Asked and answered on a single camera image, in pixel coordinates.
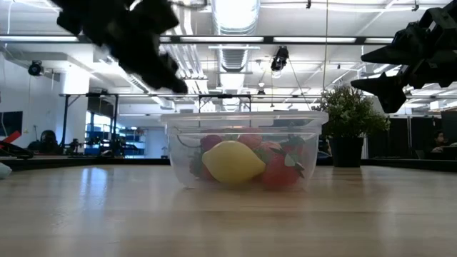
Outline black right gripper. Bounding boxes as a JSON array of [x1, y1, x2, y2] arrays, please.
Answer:
[[350, 1, 457, 114]]

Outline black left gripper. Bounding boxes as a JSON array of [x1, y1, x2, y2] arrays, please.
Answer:
[[89, 21, 189, 94]]

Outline dark purple toy fruit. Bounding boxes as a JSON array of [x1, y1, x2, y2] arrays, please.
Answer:
[[199, 134, 224, 153]]

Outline clear plastic tupperware container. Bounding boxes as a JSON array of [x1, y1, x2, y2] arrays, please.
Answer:
[[160, 110, 329, 191]]

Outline yellow toy lemon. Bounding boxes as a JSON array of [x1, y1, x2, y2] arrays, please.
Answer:
[[201, 140, 267, 185]]

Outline potted green plant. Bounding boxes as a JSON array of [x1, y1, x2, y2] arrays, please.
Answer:
[[312, 84, 391, 168]]

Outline black partition panels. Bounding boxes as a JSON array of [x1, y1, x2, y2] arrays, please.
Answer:
[[367, 114, 457, 161]]

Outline dark monitor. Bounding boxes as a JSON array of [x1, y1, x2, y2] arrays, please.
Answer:
[[440, 109, 457, 141]]

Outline person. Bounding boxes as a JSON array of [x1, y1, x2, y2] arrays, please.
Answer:
[[27, 129, 64, 155], [430, 130, 450, 153]]

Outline black background robot arms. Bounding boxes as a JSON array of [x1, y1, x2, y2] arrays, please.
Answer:
[[66, 137, 119, 157]]

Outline black ceiling spotlight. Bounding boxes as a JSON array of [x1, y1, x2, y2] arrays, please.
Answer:
[[28, 60, 44, 77]]

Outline red slanted bar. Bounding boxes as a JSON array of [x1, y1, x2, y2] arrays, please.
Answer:
[[0, 130, 22, 146]]

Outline thin hanging cord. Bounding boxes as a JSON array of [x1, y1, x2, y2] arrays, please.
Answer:
[[322, 0, 329, 92]]

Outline silver ventilation duct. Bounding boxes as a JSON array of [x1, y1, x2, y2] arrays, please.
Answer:
[[210, 0, 261, 73]]

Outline black hanging camera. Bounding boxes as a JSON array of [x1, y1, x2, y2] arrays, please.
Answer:
[[270, 45, 290, 72]]

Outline dark wall screen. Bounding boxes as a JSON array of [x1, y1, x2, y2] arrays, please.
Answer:
[[0, 111, 24, 137]]

